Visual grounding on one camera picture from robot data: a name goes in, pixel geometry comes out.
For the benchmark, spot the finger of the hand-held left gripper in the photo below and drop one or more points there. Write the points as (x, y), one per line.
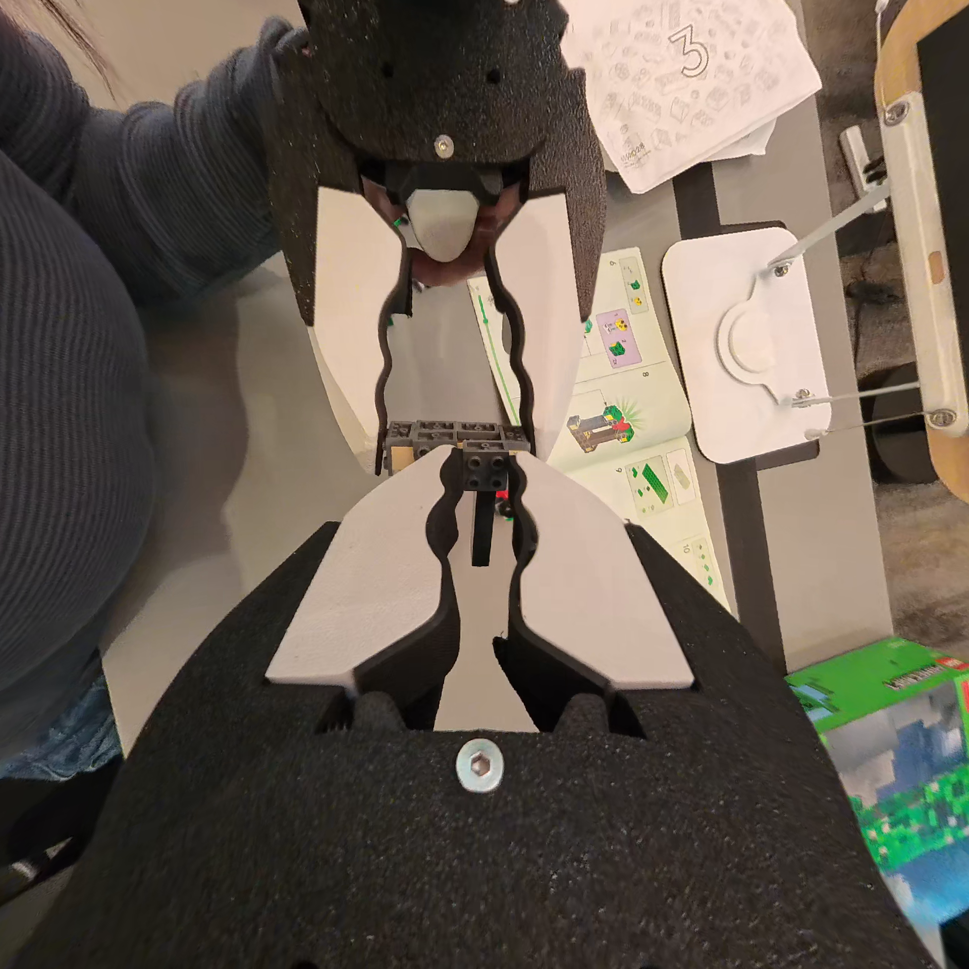
(549, 303)
(348, 303)

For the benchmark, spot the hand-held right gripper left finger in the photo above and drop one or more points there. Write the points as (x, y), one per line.
(356, 598)

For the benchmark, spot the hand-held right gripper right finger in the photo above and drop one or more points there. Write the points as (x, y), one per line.
(598, 605)

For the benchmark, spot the black and tan brick assembly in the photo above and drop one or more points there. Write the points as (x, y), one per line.
(439, 435)

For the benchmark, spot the grey desk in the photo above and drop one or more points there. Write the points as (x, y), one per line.
(250, 454)

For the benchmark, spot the person's left hand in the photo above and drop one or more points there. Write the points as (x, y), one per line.
(450, 274)

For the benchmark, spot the small red green brick assembly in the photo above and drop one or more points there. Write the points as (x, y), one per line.
(506, 509)

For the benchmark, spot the green instruction booklet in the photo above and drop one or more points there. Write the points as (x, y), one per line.
(636, 454)

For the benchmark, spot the white tablet stand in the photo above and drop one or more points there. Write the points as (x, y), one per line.
(749, 341)

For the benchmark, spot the folded white paper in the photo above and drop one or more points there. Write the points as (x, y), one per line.
(681, 83)

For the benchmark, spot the person's leg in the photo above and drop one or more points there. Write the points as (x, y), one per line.
(60, 734)

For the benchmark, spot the green cardboard box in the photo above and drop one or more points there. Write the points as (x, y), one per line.
(893, 757)

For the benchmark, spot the wood framed black screen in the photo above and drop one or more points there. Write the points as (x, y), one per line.
(946, 227)

